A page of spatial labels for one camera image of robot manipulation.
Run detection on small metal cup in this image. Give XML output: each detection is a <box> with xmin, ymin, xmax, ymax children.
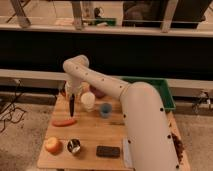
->
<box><xmin>67</xmin><ymin>139</ymin><xmax>81</xmax><ymax>155</ymax></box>

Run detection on grey blue cloth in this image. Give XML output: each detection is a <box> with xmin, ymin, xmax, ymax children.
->
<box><xmin>122</xmin><ymin>138</ymin><xmax>132</xmax><ymax>168</ymax></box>

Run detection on green plastic bin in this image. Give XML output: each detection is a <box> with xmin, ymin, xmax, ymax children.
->
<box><xmin>122</xmin><ymin>76</ymin><xmax>176</xmax><ymax>113</ymax></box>

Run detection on red yellow apple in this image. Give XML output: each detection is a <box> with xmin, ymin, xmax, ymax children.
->
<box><xmin>45</xmin><ymin>137</ymin><xmax>62</xmax><ymax>154</ymax></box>

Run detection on blue plastic cup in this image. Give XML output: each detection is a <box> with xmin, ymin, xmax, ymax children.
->
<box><xmin>99</xmin><ymin>103</ymin><xmax>112</xmax><ymax>118</ymax></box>

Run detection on black floor cables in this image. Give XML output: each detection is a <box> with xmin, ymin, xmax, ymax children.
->
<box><xmin>0</xmin><ymin>79</ymin><xmax>28</xmax><ymax>134</ymax></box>

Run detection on orange carrot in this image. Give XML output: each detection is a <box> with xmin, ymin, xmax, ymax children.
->
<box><xmin>51</xmin><ymin>119</ymin><xmax>76</xmax><ymax>127</ymax></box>

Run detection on white plastic cup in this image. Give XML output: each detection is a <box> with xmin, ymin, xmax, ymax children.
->
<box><xmin>80</xmin><ymin>92</ymin><xmax>95</xmax><ymax>112</ymax></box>

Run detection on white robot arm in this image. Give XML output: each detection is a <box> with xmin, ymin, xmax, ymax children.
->
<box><xmin>63</xmin><ymin>55</ymin><xmax>180</xmax><ymax>171</ymax></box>

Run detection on black sponge block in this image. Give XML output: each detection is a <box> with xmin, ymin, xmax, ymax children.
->
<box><xmin>96</xmin><ymin>146</ymin><xmax>120</xmax><ymax>158</ymax></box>

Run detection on dark red grapes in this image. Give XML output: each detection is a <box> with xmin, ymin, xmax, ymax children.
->
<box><xmin>171</xmin><ymin>132</ymin><xmax>184</xmax><ymax>162</ymax></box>

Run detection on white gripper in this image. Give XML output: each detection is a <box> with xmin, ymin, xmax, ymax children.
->
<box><xmin>65</xmin><ymin>80</ymin><xmax>82</xmax><ymax>117</ymax></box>

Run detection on red bowl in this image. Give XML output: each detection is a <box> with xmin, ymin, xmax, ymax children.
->
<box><xmin>59</xmin><ymin>82</ymin><xmax>67</xmax><ymax>97</ymax></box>

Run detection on dark red plate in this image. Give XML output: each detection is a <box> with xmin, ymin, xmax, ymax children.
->
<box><xmin>89</xmin><ymin>86</ymin><xmax>106</xmax><ymax>99</ymax></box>

